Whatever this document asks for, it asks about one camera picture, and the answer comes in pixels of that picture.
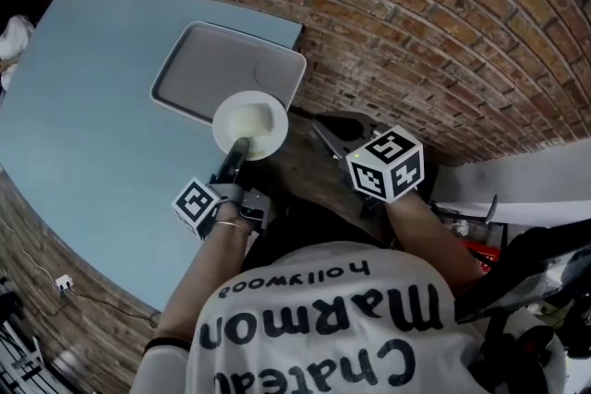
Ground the white plate item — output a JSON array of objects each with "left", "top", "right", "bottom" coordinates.
[{"left": 211, "top": 90, "right": 290, "bottom": 162}]

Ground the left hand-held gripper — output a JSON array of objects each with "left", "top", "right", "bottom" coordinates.
[{"left": 171, "top": 136, "right": 274, "bottom": 242}]

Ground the light blue table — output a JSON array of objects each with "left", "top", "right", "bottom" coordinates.
[{"left": 0, "top": 0, "right": 306, "bottom": 313}]

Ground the person's left forearm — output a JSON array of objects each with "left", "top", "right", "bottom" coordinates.
[{"left": 155, "top": 200, "right": 254, "bottom": 343}]

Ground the white board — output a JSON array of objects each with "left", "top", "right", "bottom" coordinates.
[{"left": 428, "top": 145, "right": 591, "bottom": 229}]

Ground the grey plastic tray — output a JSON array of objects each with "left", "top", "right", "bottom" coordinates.
[{"left": 149, "top": 19, "right": 308, "bottom": 126}]

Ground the red box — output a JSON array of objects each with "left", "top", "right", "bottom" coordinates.
[{"left": 460, "top": 238, "right": 503, "bottom": 275}]

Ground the white floor cable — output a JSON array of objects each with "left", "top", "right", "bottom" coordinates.
[{"left": 0, "top": 214, "right": 60, "bottom": 282}]

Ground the black equipment frame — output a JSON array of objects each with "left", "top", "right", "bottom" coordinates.
[{"left": 453, "top": 221, "right": 591, "bottom": 394}]

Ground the black floor cable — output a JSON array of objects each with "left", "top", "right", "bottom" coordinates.
[{"left": 42, "top": 286, "right": 162, "bottom": 329}]

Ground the person's right forearm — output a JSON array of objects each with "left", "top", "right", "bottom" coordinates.
[{"left": 383, "top": 190, "right": 487, "bottom": 288}]

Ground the white printed t-shirt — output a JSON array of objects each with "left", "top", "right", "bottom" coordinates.
[{"left": 137, "top": 240, "right": 568, "bottom": 394}]

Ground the black metal rack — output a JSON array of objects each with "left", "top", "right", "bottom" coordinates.
[{"left": 0, "top": 275, "right": 49, "bottom": 394}]

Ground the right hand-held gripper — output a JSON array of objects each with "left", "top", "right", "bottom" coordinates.
[{"left": 310, "top": 110, "right": 440, "bottom": 219}]

